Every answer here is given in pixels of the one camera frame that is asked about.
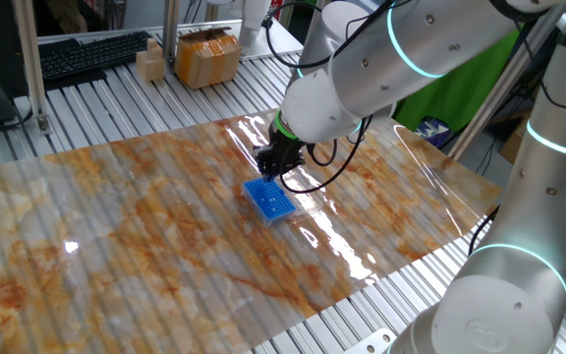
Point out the slanted aluminium frame post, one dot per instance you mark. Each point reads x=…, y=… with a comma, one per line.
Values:
x=489, y=105

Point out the open cardboard floor box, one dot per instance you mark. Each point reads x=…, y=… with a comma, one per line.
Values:
x=511, y=145

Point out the wooden block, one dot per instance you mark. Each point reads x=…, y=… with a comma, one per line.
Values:
x=150, y=64

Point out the blue pipette tip holder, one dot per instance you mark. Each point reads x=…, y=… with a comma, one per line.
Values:
x=270, y=201

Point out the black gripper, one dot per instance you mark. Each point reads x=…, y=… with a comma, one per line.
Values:
x=288, y=150

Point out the white plastic column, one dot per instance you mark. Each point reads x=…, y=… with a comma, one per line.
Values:
x=253, y=19

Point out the green cloth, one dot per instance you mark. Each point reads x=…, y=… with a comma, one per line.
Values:
x=450, y=98

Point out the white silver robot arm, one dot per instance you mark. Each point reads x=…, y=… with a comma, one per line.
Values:
x=411, y=54

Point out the black keyboard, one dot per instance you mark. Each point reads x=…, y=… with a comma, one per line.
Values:
x=91, y=54

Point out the orange marble pattern mat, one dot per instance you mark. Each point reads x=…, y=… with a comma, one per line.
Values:
x=116, y=221

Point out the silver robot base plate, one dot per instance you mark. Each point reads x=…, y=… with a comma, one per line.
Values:
x=371, y=344

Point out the taped cardboard box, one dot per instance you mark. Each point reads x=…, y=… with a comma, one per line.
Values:
x=207, y=59

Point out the blue white patterned bag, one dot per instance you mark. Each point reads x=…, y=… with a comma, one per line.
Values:
x=433, y=132

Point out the clear plastic holder lid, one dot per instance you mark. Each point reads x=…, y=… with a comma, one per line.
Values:
x=307, y=196

